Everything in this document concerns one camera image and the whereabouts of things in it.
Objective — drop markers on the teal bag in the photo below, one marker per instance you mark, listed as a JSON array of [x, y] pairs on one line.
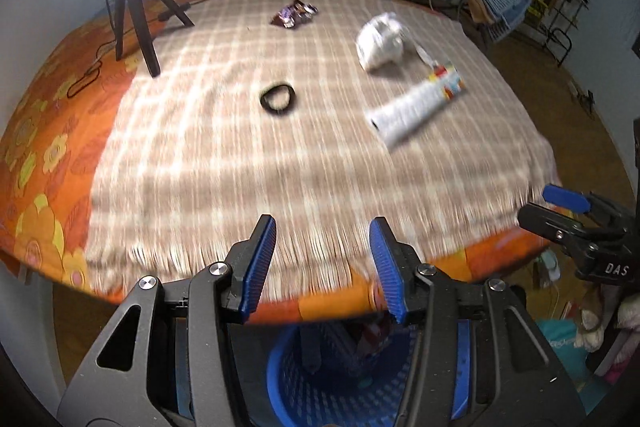
[[565, 352]]

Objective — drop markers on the white plastic bag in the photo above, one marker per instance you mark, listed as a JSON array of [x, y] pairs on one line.
[[380, 42]]

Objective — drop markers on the beige plush toy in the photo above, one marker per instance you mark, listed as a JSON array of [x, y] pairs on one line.
[[592, 324]]

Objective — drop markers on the yellow crate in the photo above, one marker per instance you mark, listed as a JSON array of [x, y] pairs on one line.
[[536, 6]]

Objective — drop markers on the white colourful printed packet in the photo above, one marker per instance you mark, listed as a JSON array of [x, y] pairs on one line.
[[410, 112]]

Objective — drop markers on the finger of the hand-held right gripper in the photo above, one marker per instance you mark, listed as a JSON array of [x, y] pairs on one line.
[[565, 198], [547, 222]]

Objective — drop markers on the beige plaid cloth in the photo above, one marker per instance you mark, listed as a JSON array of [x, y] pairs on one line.
[[200, 132]]

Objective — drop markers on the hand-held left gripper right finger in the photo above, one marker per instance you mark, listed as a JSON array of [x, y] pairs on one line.
[[387, 267]]

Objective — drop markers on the purple candy wrapper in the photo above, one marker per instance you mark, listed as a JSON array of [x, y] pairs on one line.
[[292, 14]]

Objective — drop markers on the white paper strip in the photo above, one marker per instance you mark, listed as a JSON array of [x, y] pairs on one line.
[[425, 54]]

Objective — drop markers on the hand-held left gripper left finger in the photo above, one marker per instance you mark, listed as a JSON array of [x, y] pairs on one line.
[[257, 267]]

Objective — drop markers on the white power strip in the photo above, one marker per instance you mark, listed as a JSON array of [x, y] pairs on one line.
[[580, 93]]

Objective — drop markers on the blue plastic basket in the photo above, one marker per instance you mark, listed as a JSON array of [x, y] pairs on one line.
[[310, 402]]

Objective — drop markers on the orange floral tablecloth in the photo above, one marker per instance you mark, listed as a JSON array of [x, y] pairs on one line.
[[45, 147]]

